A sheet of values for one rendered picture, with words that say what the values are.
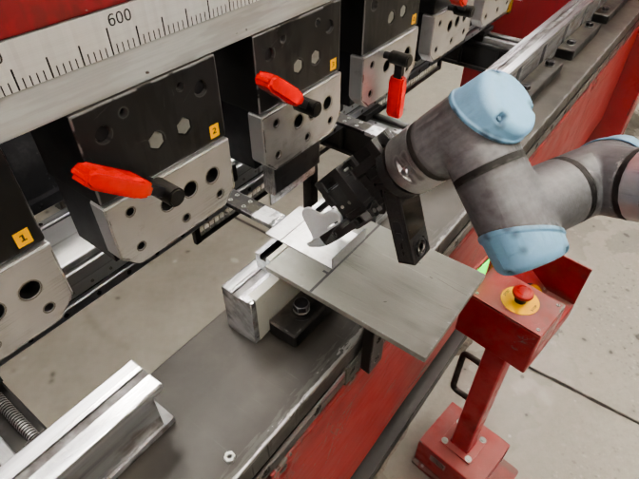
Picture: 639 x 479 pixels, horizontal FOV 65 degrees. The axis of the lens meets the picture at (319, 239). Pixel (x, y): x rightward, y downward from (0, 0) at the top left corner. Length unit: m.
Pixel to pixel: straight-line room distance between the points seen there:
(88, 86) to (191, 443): 0.48
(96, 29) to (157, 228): 0.19
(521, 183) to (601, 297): 1.82
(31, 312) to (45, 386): 1.54
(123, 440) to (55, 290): 0.28
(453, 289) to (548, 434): 1.17
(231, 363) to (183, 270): 1.43
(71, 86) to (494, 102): 0.35
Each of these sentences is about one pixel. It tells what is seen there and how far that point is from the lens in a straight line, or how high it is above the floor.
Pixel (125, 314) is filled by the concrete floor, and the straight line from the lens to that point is 2.11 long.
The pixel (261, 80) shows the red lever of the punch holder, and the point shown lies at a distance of 0.51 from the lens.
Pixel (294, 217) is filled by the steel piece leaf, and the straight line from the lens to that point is 0.82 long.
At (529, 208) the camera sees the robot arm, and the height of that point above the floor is 1.23.
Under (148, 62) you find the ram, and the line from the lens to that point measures 0.46.
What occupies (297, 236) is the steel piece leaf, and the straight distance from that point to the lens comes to 0.78.
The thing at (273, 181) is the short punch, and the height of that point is 1.13.
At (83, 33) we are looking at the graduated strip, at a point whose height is 1.39.
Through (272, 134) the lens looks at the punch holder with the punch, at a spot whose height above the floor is 1.23.
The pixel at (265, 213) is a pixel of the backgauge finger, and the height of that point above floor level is 1.00.
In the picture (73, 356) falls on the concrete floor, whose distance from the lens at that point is 2.05.
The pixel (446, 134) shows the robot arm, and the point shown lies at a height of 1.27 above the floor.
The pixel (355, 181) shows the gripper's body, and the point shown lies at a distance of 0.64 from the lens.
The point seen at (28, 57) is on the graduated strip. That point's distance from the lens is 0.41.
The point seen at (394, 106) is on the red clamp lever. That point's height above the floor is 1.17.
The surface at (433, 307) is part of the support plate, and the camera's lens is 0.70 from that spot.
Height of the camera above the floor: 1.52
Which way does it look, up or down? 42 degrees down
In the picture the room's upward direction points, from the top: straight up
